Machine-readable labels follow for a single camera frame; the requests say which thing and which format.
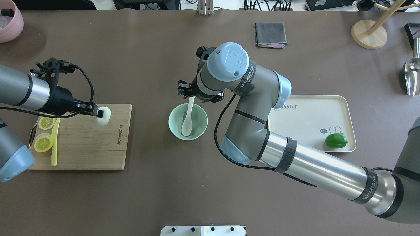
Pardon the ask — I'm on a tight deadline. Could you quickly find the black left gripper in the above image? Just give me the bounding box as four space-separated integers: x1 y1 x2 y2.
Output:
46 86 99 117

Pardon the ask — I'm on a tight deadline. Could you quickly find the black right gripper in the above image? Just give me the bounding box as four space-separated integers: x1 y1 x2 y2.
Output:
177 76 225 103

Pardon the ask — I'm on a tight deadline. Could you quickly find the white steamed bun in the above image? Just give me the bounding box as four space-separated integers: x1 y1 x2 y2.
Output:
95 106 111 126

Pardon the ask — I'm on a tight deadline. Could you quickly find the white ceramic soup spoon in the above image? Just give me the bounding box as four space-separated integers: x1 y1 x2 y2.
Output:
181 96 195 136

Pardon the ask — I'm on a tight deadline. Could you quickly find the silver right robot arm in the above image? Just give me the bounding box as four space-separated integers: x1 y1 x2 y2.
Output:
178 42 420 224

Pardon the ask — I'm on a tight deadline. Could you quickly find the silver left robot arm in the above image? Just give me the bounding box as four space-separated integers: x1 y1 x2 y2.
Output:
0 58 111 182

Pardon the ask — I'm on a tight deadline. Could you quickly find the mint green bowl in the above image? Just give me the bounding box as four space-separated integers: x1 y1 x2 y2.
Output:
168 103 208 141

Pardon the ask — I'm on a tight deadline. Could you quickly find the pink ribbed bowl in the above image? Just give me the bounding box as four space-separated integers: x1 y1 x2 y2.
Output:
0 0 24 43

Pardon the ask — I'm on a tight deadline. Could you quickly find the wooden cutting board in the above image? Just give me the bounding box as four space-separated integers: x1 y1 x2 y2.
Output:
30 104 132 170

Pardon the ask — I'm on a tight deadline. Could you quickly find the lower lemon slice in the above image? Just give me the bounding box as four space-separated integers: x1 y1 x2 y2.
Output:
38 117 57 130

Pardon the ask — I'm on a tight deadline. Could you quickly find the upper lemon slice stack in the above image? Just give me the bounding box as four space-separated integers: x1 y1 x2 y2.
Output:
33 133 55 153

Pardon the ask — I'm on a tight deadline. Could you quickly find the yellow plastic knife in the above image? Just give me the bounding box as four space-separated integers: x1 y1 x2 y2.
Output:
51 118 61 167

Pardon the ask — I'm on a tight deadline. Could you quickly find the grey folded cloth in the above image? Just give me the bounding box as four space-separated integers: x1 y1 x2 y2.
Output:
254 22 289 49

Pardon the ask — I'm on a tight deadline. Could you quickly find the beige rabbit serving tray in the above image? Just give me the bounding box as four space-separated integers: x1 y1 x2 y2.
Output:
267 95 356 152

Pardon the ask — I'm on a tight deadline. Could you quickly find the green bell pepper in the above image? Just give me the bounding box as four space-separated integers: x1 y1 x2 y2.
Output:
325 133 348 149

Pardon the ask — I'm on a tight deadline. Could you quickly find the wooden mug tree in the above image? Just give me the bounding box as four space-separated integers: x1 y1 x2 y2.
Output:
351 0 420 49

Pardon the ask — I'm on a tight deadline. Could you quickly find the metal scoop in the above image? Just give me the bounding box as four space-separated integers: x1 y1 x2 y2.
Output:
403 38 420 96

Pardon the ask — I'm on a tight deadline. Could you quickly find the wine glass rack tray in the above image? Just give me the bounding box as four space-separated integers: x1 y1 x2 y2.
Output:
404 23 420 49

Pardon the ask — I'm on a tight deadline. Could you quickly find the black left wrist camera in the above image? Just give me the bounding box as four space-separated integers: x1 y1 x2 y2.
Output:
30 58 75 89

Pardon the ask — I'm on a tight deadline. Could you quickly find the aluminium frame post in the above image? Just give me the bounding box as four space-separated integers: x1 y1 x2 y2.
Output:
197 0 214 15

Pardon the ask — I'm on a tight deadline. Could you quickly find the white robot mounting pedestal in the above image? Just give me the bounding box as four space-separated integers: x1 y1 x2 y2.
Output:
160 225 247 236

